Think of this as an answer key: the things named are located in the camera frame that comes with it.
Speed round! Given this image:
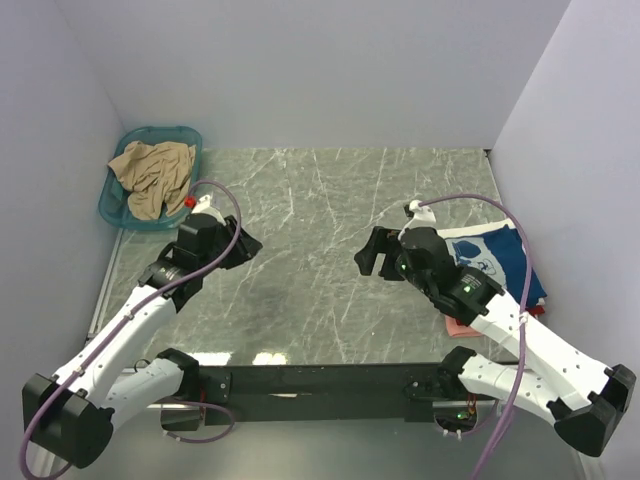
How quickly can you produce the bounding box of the beige t shirt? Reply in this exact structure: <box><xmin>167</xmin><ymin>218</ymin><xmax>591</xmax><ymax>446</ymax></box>
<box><xmin>108</xmin><ymin>141</ymin><xmax>197</xmax><ymax>221</ymax></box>

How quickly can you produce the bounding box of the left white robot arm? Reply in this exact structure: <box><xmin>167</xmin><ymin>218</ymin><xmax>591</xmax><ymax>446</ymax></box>
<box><xmin>20</xmin><ymin>213</ymin><xmax>263</xmax><ymax>468</ymax></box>

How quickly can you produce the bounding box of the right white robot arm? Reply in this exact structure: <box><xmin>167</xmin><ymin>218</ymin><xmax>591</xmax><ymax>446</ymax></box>
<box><xmin>354</xmin><ymin>227</ymin><xmax>636</xmax><ymax>457</ymax></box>

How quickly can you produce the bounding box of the pink folded shirt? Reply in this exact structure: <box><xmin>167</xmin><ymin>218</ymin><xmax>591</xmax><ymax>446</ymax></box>
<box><xmin>444</xmin><ymin>315</ymin><xmax>482</xmax><ymax>338</ymax></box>

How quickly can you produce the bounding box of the blue white folded shirt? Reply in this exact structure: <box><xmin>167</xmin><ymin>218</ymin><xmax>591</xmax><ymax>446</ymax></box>
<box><xmin>438</xmin><ymin>220</ymin><xmax>526</xmax><ymax>301</ymax></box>

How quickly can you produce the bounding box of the teal plastic basket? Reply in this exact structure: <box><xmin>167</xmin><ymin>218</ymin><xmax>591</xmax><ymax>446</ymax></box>
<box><xmin>98</xmin><ymin>126</ymin><xmax>202</xmax><ymax>231</ymax></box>

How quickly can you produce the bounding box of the red folded shirt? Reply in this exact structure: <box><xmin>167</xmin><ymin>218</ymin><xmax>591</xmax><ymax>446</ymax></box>
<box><xmin>526</xmin><ymin>305</ymin><xmax>545</xmax><ymax>317</ymax></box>

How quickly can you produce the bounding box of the black base beam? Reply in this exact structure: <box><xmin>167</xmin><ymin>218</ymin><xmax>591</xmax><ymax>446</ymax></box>
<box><xmin>159</xmin><ymin>363</ymin><xmax>501</xmax><ymax>432</ymax></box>

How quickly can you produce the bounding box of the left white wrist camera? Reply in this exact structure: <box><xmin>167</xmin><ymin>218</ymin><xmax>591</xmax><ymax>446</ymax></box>
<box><xmin>184</xmin><ymin>194</ymin><xmax>224</xmax><ymax>223</ymax></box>

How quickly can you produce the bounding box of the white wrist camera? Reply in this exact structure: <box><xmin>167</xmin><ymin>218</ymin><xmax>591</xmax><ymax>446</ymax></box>
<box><xmin>399</xmin><ymin>200</ymin><xmax>437</xmax><ymax>237</ymax></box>
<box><xmin>184</xmin><ymin>194</ymin><xmax>224</xmax><ymax>223</ymax></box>

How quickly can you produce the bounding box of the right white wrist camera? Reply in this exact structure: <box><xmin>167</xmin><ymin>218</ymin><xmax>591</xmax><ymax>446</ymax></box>
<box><xmin>399</xmin><ymin>200</ymin><xmax>437</xmax><ymax>237</ymax></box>

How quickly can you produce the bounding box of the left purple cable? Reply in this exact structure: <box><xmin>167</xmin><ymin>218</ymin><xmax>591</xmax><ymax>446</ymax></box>
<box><xmin>19</xmin><ymin>179</ymin><xmax>242</xmax><ymax>479</ymax></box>

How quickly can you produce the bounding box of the aluminium frame rail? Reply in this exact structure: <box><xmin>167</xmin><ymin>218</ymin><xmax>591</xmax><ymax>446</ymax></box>
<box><xmin>85</xmin><ymin>229</ymin><xmax>124</xmax><ymax>344</ymax></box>

